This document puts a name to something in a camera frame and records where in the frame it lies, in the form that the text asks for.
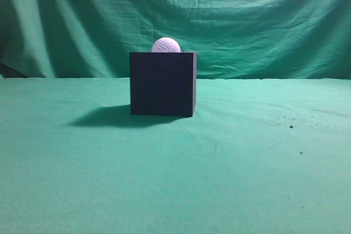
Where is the green backdrop cloth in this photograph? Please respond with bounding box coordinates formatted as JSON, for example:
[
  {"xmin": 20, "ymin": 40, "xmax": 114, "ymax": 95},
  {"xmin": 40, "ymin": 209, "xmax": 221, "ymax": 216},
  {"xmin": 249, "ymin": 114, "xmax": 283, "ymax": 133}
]
[{"xmin": 1, "ymin": 0, "xmax": 350, "ymax": 79}]

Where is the dark blue cube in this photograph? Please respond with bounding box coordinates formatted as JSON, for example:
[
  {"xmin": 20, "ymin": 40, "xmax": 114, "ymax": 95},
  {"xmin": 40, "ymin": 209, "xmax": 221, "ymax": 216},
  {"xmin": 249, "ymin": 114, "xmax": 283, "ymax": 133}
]
[{"xmin": 129, "ymin": 52, "xmax": 197, "ymax": 117}]

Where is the white dimpled golf ball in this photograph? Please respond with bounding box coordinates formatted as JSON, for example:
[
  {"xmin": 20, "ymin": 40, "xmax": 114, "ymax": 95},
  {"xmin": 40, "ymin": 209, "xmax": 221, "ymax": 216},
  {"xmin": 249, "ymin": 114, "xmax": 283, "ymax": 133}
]
[{"xmin": 151, "ymin": 37, "xmax": 181, "ymax": 53}]

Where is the green table cloth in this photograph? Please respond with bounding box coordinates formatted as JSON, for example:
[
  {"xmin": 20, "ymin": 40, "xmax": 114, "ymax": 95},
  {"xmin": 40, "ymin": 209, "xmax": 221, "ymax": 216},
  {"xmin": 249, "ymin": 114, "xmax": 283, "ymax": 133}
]
[{"xmin": 1, "ymin": 78, "xmax": 350, "ymax": 233}]

